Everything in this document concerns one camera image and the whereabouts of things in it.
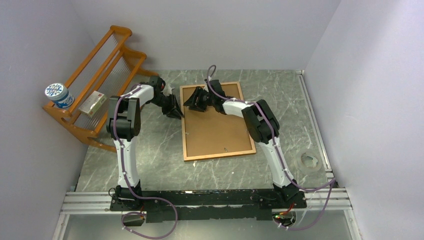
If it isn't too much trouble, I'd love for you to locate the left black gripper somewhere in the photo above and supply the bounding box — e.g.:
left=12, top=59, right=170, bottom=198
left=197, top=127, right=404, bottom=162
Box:
left=149, top=94, right=185, bottom=121

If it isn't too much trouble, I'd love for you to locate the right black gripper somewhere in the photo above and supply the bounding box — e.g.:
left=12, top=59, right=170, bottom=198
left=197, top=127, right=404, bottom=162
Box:
left=184, top=87, right=216, bottom=113

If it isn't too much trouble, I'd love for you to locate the brown backing board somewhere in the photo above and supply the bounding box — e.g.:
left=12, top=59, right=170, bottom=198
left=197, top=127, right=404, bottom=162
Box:
left=182, top=84, right=253, bottom=158

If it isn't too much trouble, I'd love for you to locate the wooden picture frame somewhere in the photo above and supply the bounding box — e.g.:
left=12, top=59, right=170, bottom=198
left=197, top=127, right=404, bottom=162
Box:
left=179, top=81, right=258, bottom=163

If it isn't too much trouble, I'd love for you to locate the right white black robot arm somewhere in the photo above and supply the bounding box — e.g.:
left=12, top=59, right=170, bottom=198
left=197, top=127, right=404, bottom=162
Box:
left=183, top=79, right=307, bottom=209

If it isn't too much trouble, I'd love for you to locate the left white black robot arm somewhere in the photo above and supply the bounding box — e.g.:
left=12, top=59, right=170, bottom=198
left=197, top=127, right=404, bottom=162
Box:
left=106, top=75, right=184, bottom=211

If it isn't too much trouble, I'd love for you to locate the orange wooden shelf rack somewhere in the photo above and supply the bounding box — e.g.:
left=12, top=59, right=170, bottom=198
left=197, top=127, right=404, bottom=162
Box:
left=43, top=25, right=157, bottom=153

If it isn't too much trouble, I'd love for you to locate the white red small box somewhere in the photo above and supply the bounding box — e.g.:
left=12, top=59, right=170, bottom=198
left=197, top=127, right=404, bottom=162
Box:
left=78, top=91, right=107, bottom=118

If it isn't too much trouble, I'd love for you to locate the blue white round tin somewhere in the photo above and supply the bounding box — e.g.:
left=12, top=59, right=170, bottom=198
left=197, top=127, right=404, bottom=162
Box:
left=44, top=83, right=75, bottom=109

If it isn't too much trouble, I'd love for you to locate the clear tape roll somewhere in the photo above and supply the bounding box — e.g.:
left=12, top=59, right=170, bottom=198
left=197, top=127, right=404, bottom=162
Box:
left=294, top=150, right=323, bottom=174

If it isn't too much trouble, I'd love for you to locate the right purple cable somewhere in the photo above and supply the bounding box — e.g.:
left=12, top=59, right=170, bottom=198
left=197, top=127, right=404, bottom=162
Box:
left=205, top=64, right=337, bottom=232

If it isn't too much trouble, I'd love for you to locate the purple cable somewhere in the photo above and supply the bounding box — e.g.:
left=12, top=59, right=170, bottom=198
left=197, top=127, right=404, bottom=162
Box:
left=112, top=84, right=180, bottom=240
left=205, top=64, right=337, bottom=232

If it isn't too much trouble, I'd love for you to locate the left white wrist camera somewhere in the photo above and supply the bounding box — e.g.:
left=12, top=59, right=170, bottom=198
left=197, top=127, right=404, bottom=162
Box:
left=162, top=84, right=175, bottom=96

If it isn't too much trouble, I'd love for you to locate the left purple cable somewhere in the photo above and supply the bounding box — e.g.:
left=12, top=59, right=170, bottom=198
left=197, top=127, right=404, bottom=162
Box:
left=112, top=84, right=180, bottom=240

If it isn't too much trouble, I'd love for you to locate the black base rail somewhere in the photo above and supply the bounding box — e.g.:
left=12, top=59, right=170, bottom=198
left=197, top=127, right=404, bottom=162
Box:
left=109, top=188, right=298, bottom=223

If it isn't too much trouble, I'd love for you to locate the aluminium extrusion rail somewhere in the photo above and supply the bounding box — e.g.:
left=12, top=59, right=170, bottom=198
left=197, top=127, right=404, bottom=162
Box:
left=53, top=188, right=362, bottom=240

